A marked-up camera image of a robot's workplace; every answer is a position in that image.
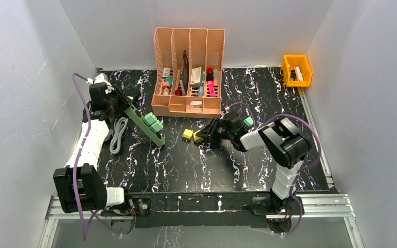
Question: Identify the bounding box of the white coiled cord lower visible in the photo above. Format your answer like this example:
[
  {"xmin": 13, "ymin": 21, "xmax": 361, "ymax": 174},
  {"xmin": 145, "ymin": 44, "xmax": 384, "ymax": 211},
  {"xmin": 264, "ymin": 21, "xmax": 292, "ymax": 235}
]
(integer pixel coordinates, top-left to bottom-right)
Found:
[{"xmin": 109, "ymin": 117, "xmax": 129, "ymax": 155}]

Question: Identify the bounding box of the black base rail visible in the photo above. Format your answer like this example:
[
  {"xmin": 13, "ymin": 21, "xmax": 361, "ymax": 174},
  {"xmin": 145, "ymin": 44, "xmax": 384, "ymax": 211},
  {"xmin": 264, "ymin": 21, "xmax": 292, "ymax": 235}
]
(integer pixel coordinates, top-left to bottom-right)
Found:
[{"xmin": 101, "ymin": 191, "xmax": 303, "ymax": 229}]

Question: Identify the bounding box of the black tablet in organizer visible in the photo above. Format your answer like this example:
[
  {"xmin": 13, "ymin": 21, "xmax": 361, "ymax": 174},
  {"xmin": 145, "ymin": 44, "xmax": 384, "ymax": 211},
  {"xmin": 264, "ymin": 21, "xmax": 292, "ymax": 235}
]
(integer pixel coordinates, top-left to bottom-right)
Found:
[{"xmin": 180, "ymin": 50, "xmax": 189, "ymax": 96}]

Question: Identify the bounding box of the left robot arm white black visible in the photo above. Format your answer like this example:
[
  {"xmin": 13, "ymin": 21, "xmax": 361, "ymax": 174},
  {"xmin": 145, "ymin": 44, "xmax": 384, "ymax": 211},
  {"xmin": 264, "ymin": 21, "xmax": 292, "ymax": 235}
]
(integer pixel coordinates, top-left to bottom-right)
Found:
[{"xmin": 53, "ymin": 82, "xmax": 135, "ymax": 215}]

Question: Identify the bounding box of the green power strip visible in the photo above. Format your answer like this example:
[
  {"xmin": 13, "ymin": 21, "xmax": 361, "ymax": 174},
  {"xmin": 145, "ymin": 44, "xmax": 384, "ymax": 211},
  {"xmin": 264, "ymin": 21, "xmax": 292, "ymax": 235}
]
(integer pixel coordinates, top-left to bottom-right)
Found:
[{"xmin": 125, "ymin": 105, "xmax": 165, "ymax": 147}]

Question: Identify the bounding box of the orange desk file organizer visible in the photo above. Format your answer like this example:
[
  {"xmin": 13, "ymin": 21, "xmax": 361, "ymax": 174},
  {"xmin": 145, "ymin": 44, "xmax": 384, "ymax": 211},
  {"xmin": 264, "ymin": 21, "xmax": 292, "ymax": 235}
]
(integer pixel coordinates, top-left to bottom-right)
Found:
[{"xmin": 151, "ymin": 27, "xmax": 226, "ymax": 118}]

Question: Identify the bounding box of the yellow charger plug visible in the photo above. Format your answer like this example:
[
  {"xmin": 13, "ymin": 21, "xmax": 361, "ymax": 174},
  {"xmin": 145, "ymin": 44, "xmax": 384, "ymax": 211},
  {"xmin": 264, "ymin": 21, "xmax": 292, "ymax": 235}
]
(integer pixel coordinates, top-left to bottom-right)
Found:
[
  {"xmin": 193, "ymin": 131, "xmax": 203, "ymax": 143},
  {"xmin": 182, "ymin": 129, "xmax": 194, "ymax": 142}
]

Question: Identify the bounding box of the purple cable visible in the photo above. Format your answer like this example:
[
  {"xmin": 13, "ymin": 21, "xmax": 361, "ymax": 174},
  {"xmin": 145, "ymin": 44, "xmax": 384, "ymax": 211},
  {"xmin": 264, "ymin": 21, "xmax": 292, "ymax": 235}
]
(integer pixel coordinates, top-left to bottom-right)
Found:
[
  {"xmin": 224, "ymin": 102, "xmax": 323, "ymax": 236},
  {"xmin": 71, "ymin": 72, "xmax": 122, "ymax": 242}
]

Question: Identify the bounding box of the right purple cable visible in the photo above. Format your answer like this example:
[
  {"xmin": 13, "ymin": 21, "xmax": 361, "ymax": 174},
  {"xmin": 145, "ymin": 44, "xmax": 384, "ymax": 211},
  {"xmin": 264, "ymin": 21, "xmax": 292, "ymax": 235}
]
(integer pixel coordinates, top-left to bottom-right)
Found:
[{"xmin": 224, "ymin": 102, "xmax": 323, "ymax": 236}]

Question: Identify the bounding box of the green white charger plug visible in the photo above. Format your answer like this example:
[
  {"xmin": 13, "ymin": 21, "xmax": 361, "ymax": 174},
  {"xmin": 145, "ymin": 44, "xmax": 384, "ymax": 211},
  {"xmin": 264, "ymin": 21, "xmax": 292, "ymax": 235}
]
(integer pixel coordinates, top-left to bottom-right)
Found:
[{"xmin": 243, "ymin": 116, "xmax": 254, "ymax": 130}]

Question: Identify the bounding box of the yellow storage bin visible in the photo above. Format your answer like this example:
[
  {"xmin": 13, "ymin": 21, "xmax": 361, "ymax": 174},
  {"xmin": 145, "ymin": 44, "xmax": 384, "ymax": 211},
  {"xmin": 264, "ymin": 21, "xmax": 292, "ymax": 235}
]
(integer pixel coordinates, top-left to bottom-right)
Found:
[{"xmin": 281, "ymin": 55, "xmax": 313, "ymax": 88}]

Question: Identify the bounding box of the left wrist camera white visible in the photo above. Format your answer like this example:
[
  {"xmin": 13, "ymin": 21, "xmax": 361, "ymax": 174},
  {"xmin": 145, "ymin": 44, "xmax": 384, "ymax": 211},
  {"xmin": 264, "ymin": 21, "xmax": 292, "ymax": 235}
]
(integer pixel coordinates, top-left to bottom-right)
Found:
[{"xmin": 86, "ymin": 72, "xmax": 114, "ymax": 94}]

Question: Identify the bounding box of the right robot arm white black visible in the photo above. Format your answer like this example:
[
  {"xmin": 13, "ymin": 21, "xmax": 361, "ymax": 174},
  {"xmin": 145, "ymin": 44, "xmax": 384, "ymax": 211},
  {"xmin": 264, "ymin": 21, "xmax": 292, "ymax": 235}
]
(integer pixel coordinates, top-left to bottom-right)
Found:
[{"xmin": 196, "ymin": 112, "xmax": 311, "ymax": 215}]

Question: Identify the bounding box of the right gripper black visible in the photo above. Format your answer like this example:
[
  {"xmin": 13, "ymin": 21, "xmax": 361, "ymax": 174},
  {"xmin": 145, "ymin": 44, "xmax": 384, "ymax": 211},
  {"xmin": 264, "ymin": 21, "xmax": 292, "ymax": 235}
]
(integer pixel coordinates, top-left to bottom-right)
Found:
[{"xmin": 196, "ymin": 116, "xmax": 234, "ymax": 143}]

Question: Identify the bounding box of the white box in organizer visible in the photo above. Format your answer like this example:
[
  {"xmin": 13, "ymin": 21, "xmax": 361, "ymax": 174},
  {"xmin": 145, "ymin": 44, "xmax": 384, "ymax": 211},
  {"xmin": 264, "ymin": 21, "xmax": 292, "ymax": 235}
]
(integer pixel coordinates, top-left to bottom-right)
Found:
[{"xmin": 190, "ymin": 67, "xmax": 202, "ymax": 88}]

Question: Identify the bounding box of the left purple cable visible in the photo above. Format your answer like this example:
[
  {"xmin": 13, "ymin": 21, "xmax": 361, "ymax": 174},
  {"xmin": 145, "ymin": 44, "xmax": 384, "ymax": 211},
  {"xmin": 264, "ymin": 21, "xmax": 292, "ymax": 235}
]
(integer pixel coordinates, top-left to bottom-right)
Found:
[{"xmin": 71, "ymin": 72, "xmax": 122, "ymax": 242}]

